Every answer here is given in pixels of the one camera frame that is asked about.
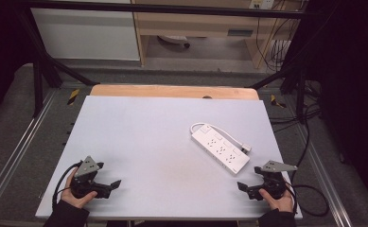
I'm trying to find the person's left hand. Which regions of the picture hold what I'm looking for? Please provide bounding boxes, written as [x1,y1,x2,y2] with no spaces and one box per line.
[60,167,98,209]

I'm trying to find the black hanging cables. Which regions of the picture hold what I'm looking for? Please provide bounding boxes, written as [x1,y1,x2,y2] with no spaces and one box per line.
[254,0,303,73]

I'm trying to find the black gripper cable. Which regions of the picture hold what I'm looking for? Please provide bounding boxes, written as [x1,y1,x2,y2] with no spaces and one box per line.
[285,181,330,218]
[51,161,82,209]

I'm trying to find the chair base with wheel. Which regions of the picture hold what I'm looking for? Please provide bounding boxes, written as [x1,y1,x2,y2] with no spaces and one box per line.
[157,34,192,49]

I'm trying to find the white power strip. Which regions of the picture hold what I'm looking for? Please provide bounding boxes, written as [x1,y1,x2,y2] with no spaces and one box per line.
[190,123,252,176]

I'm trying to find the aluminium floor rail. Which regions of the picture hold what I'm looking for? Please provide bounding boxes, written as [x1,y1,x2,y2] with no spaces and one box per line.
[293,121,355,227]
[0,90,57,218]

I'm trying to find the black floor cables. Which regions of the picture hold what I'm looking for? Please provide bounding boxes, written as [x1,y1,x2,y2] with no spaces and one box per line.
[268,79,323,134]

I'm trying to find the wooden table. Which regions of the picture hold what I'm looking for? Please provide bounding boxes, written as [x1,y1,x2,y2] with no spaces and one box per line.
[89,83,260,101]

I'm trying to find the person's right hand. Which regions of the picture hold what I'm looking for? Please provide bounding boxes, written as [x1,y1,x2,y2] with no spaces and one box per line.
[258,188,294,214]

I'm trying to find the white cabinet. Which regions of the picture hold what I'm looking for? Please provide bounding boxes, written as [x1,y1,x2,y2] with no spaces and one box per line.
[29,0,141,61]

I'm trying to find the white power strip cord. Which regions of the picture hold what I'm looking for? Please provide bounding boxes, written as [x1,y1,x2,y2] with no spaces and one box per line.
[189,122,253,156]

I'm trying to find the black metal frame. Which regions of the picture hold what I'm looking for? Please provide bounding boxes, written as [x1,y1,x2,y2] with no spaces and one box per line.
[14,0,318,119]

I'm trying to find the light wooden desk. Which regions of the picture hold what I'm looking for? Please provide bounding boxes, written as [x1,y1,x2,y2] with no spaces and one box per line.
[131,0,303,70]

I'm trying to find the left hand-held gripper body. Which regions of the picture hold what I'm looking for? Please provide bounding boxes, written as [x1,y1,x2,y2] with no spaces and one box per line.
[70,155,105,200]

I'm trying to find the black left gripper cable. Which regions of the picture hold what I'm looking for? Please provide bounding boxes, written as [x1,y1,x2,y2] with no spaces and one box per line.
[51,161,82,209]

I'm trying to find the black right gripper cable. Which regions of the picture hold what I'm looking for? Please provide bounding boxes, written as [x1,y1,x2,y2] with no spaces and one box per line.
[285,181,330,218]

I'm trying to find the white wall socket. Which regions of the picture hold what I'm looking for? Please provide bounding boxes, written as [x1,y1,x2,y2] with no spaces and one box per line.
[248,0,276,10]

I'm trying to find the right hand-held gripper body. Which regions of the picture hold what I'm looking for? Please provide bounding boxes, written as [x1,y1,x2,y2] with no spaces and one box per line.
[254,160,299,201]

